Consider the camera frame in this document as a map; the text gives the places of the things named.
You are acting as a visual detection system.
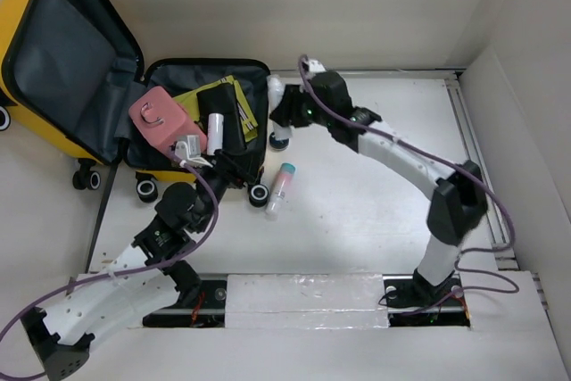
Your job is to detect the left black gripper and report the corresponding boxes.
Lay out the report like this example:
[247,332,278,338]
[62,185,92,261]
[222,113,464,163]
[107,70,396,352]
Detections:
[190,146,261,233]

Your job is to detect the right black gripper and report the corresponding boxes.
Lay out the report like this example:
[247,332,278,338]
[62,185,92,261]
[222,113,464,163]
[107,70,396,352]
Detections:
[269,84,333,128]

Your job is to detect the white bottle blue print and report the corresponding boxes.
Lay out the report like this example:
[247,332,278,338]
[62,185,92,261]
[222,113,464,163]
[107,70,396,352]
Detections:
[266,75,294,141]

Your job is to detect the dark blue round jar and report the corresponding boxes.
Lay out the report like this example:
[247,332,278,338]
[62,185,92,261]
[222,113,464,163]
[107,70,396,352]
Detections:
[269,131,291,151]

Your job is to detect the pink teal-capped tube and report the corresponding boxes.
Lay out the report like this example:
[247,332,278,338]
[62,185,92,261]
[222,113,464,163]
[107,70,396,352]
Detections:
[265,162,296,219]

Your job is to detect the black pouch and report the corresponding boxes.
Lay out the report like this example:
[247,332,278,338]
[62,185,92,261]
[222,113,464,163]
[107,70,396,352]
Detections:
[197,83,246,155]

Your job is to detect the yellow-green shorts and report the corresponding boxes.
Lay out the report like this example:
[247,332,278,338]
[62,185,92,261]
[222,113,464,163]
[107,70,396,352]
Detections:
[174,75,258,143]

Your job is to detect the pink cosmetic case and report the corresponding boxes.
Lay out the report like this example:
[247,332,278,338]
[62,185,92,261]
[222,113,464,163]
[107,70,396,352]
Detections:
[128,87,207,157]

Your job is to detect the yellow hard-shell suitcase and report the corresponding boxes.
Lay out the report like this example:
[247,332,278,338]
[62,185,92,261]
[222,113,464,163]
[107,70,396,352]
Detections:
[1,0,269,203]

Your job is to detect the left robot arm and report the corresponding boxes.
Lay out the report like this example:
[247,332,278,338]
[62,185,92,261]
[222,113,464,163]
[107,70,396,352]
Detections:
[20,161,244,380]

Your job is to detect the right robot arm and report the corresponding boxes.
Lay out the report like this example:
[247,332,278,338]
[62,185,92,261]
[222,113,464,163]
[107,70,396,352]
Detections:
[268,70,488,304]

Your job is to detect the white foam board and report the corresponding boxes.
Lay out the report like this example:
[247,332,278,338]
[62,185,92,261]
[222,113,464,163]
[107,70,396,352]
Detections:
[225,274,389,330]

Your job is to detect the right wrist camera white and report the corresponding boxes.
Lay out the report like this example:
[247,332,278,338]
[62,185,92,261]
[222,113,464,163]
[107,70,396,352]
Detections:
[302,58,327,75]

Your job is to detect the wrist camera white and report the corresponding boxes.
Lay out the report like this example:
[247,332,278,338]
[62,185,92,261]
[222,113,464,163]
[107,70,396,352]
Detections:
[302,58,327,75]
[172,135,203,166]

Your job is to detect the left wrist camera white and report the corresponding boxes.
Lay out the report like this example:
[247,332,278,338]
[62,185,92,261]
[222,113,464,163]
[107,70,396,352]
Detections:
[172,135,203,166]

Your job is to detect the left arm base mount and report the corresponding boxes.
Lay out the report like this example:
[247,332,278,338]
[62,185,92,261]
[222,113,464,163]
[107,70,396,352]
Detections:
[142,273,228,329]

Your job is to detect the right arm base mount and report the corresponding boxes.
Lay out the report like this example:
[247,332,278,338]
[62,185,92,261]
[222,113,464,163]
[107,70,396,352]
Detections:
[378,275,471,327]

